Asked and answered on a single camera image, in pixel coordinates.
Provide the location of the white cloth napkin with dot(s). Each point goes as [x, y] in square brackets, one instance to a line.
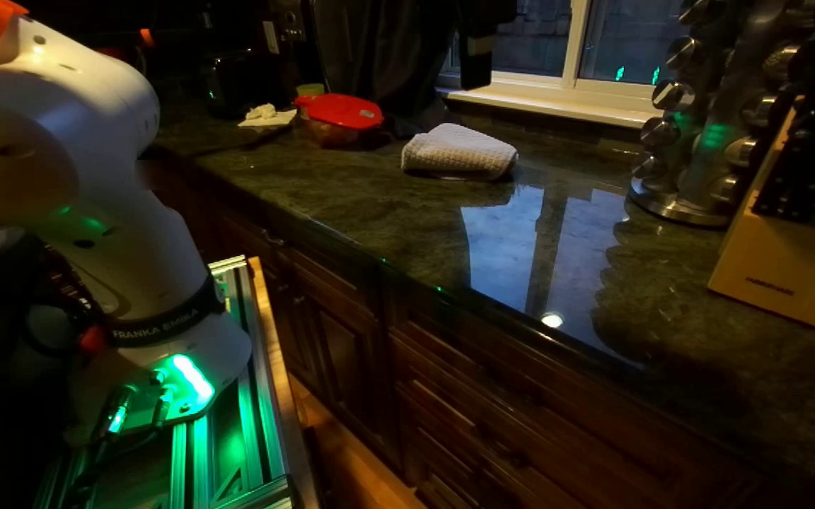
[459, 152]

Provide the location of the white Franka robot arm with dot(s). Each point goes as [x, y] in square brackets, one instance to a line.
[98, 188]

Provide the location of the dark wooden kitchen cabinet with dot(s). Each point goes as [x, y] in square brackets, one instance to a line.
[445, 406]

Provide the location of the bowl with red lid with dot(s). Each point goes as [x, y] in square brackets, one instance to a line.
[340, 111]

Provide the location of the dark hanging cloth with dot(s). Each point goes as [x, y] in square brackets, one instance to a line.
[380, 47]

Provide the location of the dark countertop appliance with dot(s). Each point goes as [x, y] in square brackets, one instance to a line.
[239, 81]

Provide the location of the metal rotating spice rack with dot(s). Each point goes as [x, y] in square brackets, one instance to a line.
[701, 143]

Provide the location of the red round button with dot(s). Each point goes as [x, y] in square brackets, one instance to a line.
[92, 340]

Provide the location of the wooden knife block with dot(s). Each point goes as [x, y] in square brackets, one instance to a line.
[786, 258]

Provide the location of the aluminium profile robot base frame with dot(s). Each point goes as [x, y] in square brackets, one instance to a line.
[239, 441]

